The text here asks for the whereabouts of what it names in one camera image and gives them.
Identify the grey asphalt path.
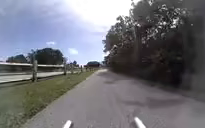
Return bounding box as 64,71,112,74
20,68,205,128

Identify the distant row of trees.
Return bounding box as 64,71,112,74
4,47,103,69

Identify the row of dense trees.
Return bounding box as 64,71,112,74
102,0,205,98

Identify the robot's own part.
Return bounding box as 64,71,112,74
133,116,147,128
62,119,73,128

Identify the grass field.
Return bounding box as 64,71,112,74
0,69,99,128

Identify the grey road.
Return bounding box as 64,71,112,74
0,71,66,86

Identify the wooden rail fence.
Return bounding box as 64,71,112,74
0,54,95,86

